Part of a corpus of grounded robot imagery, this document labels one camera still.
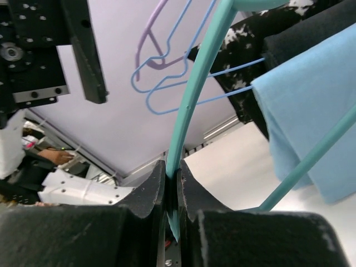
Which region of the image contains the teal plastic hanger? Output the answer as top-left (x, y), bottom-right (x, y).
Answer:
top-left (166, 0), bottom-right (355, 240)

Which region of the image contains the light blue folded cloth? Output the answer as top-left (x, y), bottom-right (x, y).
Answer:
top-left (252, 26), bottom-right (355, 210)

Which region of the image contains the blue wire hanger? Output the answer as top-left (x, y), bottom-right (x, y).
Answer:
top-left (130, 0), bottom-right (266, 94)
top-left (146, 1), bottom-right (269, 115)

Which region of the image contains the black white patterned garment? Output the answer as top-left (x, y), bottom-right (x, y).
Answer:
top-left (187, 0), bottom-right (343, 140)

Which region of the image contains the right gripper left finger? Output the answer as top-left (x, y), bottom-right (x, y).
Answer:
top-left (1, 160), bottom-right (165, 266)

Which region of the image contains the lilac plastic hanger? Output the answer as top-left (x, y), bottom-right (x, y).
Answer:
top-left (134, 1), bottom-right (186, 68)

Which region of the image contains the dark grey folded garment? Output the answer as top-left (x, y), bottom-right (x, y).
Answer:
top-left (263, 0), bottom-right (355, 71)

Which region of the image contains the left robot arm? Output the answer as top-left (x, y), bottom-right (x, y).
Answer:
top-left (1, 1), bottom-right (132, 205)

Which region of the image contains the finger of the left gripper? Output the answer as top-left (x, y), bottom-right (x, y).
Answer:
top-left (60, 0), bottom-right (108, 104)

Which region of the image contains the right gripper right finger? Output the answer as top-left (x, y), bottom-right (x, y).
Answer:
top-left (177, 162), bottom-right (349, 266)

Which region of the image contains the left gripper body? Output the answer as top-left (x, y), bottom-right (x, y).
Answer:
top-left (1, 1), bottom-right (70, 113)

